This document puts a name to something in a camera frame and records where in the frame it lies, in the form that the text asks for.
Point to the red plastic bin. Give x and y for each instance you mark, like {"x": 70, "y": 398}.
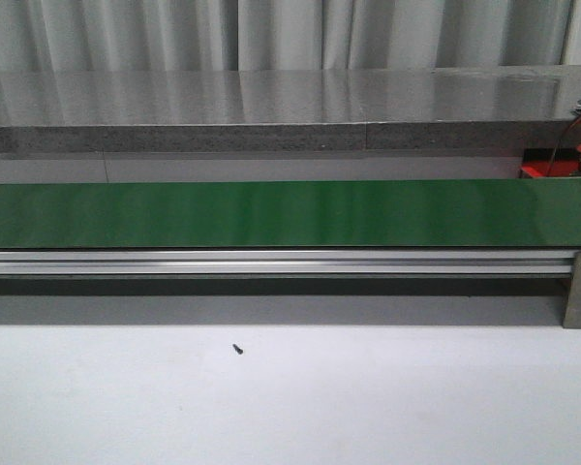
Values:
{"x": 536, "y": 163}

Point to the green conveyor belt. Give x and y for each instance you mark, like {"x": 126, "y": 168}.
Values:
{"x": 498, "y": 213}

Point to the white pleated curtain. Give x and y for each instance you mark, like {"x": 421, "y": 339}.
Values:
{"x": 278, "y": 35}

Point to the aluminium conveyor rail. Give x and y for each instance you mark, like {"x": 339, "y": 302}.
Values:
{"x": 288, "y": 262}

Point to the grey stone counter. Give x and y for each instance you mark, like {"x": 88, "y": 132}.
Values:
{"x": 332, "y": 110}

